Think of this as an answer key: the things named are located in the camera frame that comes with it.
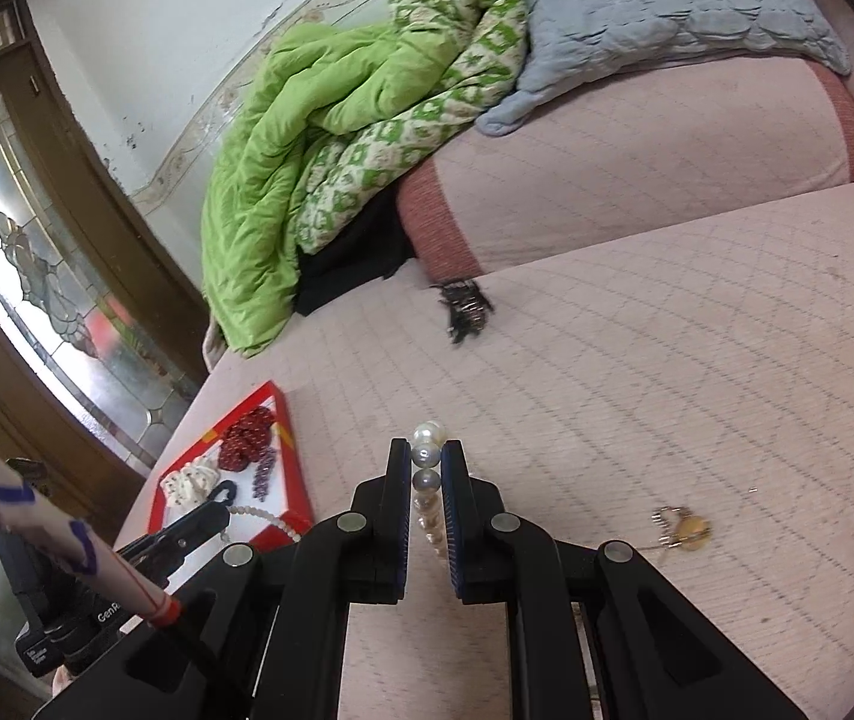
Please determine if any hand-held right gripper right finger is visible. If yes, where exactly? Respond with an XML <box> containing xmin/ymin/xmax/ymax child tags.
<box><xmin>440</xmin><ymin>439</ymin><xmax>810</xmax><ymax>720</ymax></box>

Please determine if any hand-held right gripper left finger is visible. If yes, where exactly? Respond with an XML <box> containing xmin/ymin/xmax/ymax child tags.
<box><xmin>29</xmin><ymin>437</ymin><xmax>414</xmax><ymax>720</ymax></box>

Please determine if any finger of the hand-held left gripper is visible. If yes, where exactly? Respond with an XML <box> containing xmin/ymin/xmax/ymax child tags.
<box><xmin>118</xmin><ymin>499</ymin><xmax>231</xmax><ymax>590</ymax></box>

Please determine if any white dotted scrunchie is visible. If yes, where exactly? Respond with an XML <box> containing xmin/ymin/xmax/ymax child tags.
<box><xmin>159</xmin><ymin>463</ymin><xmax>219</xmax><ymax>507</ymax></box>

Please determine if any pearl bracelet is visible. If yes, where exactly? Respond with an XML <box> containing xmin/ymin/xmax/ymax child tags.
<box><xmin>410</xmin><ymin>421</ymin><xmax>449</xmax><ymax>560</ymax></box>

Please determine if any pale bead bracelet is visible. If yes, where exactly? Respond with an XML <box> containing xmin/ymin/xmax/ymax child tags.
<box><xmin>228</xmin><ymin>502</ymin><xmax>302</xmax><ymax>542</ymax></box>

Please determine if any purple beaded hair clip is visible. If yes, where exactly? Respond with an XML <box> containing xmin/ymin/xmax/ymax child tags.
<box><xmin>249</xmin><ymin>446</ymin><xmax>279</xmax><ymax>502</ymax></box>

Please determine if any red jewelry tray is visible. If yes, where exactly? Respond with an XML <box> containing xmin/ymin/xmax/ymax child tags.
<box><xmin>148</xmin><ymin>381</ymin><xmax>315</xmax><ymax>552</ymax></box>

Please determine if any red dotted scrunchie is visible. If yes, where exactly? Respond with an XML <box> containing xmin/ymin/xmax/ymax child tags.
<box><xmin>217</xmin><ymin>406</ymin><xmax>278</xmax><ymax>470</ymax></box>

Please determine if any beige cloth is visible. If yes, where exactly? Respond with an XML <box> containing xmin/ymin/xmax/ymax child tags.
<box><xmin>200</xmin><ymin>321</ymin><xmax>227</xmax><ymax>370</ymax></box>

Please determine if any black hair claw clip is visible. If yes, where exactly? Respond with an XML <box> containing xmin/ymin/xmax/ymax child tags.
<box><xmin>431</xmin><ymin>277</ymin><xmax>495</xmax><ymax>350</ymax></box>

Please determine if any black cloth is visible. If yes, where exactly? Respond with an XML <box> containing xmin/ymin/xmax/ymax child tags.
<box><xmin>293</xmin><ymin>184</ymin><xmax>417</xmax><ymax>316</ymax></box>

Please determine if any wooden stained glass door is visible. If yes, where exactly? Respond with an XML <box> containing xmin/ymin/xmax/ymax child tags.
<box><xmin>0</xmin><ymin>0</ymin><xmax>211</xmax><ymax>720</ymax></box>

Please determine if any pink bolster cushion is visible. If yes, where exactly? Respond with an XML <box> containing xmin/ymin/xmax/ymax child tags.
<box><xmin>397</xmin><ymin>52</ymin><xmax>854</xmax><ymax>282</ymax></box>

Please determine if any green quilt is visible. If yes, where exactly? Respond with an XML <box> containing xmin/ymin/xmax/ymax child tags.
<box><xmin>200</xmin><ymin>0</ymin><xmax>529</xmax><ymax>359</ymax></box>

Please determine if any grey quilted pillow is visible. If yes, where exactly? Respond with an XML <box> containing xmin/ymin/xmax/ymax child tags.
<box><xmin>457</xmin><ymin>0</ymin><xmax>854</xmax><ymax>137</ymax></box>

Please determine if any white blue-marked cable sleeve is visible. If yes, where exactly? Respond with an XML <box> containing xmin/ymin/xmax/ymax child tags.
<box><xmin>0</xmin><ymin>420</ymin><xmax>181</xmax><ymax>627</ymax></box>

